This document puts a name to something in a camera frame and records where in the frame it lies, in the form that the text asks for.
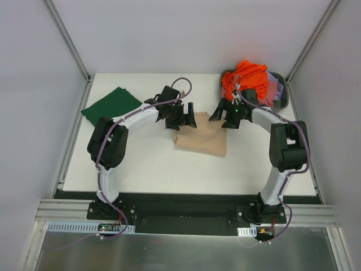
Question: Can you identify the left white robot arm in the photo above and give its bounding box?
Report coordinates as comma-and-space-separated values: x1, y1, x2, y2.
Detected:
84, 85, 197, 220

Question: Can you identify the beige t shirt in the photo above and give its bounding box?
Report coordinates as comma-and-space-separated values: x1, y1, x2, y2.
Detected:
173, 112, 227, 158

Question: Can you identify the front aluminium rail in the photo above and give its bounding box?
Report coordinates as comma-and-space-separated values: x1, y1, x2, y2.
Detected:
35, 199, 341, 228

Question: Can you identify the white cable duct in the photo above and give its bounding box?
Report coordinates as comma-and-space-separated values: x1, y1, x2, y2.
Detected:
48, 222, 135, 235
237, 226, 275, 237

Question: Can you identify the left white cable duct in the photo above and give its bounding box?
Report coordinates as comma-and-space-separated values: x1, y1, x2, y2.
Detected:
48, 222, 135, 235

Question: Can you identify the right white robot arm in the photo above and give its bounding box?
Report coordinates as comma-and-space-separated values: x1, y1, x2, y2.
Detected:
209, 89, 310, 225

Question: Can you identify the orange t shirt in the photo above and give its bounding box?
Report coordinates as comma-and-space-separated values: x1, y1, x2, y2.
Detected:
221, 60, 268, 101

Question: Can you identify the green t shirt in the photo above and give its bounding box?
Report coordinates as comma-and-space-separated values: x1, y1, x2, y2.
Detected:
81, 87, 142, 126

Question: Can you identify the right white cable duct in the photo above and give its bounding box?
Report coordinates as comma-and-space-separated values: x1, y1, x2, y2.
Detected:
237, 226, 275, 237

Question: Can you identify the lavender t shirt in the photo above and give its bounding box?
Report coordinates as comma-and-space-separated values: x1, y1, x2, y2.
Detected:
266, 72, 284, 102

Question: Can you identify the left aluminium frame post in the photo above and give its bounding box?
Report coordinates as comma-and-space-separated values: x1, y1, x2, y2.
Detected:
42, 0, 91, 82

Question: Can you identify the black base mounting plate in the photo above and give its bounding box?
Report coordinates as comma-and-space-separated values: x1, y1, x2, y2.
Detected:
53, 190, 324, 235

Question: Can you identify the grey laundry basket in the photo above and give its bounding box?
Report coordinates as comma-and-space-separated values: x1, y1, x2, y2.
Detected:
218, 68, 289, 114

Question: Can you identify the pink t shirt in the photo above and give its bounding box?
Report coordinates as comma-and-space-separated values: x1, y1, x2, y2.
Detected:
258, 81, 278, 108

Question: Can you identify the aluminium frame post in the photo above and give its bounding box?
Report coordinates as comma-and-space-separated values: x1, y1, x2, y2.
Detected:
286, 0, 341, 85
42, 0, 91, 82

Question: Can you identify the right aluminium frame post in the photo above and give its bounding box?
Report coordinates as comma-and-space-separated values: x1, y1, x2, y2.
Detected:
286, 0, 341, 85

